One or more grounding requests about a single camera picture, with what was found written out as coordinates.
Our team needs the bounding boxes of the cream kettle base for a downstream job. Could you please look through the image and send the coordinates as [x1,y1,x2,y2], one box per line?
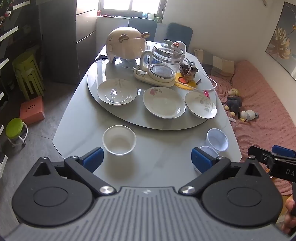
[133,65,177,88]

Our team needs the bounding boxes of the dark blue-grey chair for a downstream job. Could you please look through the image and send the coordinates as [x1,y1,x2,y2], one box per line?
[128,17,158,42]
[166,22,193,52]

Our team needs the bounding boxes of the yellow scalloped coaster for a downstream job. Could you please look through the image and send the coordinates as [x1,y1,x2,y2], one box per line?
[174,71,200,91]

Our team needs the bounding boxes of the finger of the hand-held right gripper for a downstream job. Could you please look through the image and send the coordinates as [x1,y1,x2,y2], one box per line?
[247,145,296,184]
[271,145,296,160]

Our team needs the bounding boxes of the round green stool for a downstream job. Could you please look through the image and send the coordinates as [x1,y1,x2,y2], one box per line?
[6,118,28,147]

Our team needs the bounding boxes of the brown figurine ornament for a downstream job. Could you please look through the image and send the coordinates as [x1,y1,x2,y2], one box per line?
[188,65,199,81]

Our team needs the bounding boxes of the white plate with twig print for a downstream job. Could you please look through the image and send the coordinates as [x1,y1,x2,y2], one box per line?
[97,78,138,106]

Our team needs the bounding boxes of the person's right hand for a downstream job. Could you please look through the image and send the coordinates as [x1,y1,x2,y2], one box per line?
[284,197,296,234]

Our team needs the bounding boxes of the stack of green plastic stools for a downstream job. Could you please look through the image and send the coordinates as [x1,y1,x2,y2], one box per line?
[12,51,45,100]

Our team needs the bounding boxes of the orange box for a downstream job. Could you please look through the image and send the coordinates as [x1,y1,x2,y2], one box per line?
[20,96,45,126]

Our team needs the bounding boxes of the beige helmet with bear ears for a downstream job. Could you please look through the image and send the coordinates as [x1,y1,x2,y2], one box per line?
[94,27,150,64]

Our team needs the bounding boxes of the grey cabinet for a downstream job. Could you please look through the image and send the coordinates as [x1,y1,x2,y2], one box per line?
[38,0,97,85]

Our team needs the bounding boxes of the grey glass turntable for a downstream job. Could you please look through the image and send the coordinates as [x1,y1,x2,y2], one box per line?
[87,40,219,131]

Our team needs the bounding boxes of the large white bowl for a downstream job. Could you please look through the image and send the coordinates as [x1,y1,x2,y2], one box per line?
[102,125,137,155]

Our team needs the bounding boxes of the dark grey stuffed toy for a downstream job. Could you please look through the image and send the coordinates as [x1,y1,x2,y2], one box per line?
[223,96,243,117]

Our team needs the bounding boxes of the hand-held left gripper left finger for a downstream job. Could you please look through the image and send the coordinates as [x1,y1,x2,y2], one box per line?
[32,147,117,198]

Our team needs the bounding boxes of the white duck stuffed toy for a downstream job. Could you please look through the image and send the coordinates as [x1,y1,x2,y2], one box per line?
[239,110,259,122]

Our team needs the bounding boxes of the small white bowl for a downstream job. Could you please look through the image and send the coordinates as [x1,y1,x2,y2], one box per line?
[194,146,220,174]
[205,128,229,152]

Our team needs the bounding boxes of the glass kettle with pale handle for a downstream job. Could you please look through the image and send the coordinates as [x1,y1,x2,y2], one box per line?
[139,40,185,78]

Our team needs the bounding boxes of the white red-marked round object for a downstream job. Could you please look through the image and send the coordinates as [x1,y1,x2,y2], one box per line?
[172,41,187,55]

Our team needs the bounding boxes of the plaid pillow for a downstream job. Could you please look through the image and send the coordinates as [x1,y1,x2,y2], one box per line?
[194,48,236,79]

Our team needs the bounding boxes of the dark-rimmed white plate grey flowers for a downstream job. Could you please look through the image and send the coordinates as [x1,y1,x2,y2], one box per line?
[184,92,218,120]

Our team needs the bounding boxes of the white plate with pink flower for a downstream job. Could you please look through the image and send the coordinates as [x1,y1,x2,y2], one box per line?
[142,86,186,118]

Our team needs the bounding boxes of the white cable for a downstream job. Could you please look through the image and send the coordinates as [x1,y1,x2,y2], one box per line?
[178,59,219,91]

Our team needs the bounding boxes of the wall poster with gold leaf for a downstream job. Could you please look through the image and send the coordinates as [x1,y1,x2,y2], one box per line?
[265,1,296,81]

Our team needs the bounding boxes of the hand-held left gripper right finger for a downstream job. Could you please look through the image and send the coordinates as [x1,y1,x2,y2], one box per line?
[179,147,267,198]

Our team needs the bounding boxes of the window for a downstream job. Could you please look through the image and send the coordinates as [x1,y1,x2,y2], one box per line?
[98,0,167,18]

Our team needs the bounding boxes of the pink blanket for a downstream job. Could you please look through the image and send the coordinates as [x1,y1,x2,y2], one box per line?
[208,60,296,195]

